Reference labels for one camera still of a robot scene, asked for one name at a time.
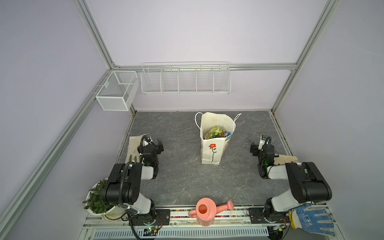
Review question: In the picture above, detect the white blue dotted glove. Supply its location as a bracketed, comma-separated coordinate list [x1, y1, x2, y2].
[290, 204, 336, 237]

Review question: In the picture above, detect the white vented rail cover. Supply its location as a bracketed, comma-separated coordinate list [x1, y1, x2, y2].
[93, 226, 269, 240]

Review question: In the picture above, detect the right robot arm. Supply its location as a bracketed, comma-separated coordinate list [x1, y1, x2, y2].
[250, 140, 333, 223]

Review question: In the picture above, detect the white paper gift bag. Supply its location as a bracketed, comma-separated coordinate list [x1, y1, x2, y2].
[195, 112, 241, 165]

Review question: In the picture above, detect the green Fox's candy bag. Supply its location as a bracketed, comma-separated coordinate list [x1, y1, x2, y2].
[203, 126, 224, 140]

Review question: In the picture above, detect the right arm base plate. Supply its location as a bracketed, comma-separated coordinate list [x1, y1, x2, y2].
[247, 207, 290, 224]

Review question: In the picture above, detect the pink watering can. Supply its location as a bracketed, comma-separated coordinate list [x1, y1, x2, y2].
[189, 198, 235, 227]

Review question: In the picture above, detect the small potted plant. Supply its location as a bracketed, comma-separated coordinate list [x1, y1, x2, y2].
[83, 178, 124, 222]

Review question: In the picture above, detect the blue M&M's packet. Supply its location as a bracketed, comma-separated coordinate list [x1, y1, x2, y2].
[222, 131, 231, 138]

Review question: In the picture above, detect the white mesh box basket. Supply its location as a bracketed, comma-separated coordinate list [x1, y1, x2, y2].
[96, 71, 140, 112]

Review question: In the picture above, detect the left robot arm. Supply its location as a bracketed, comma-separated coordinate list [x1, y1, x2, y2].
[102, 134, 164, 225]

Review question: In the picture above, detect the beige work glove right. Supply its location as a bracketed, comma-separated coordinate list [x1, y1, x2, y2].
[274, 155, 300, 165]

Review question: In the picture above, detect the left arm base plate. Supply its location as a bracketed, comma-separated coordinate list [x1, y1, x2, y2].
[130, 209, 171, 226]

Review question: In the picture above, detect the white wire shelf basket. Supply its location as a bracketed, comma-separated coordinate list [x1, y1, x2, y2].
[141, 62, 232, 95]

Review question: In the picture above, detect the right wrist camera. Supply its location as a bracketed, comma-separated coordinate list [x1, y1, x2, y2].
[258, 134, 271, 150]

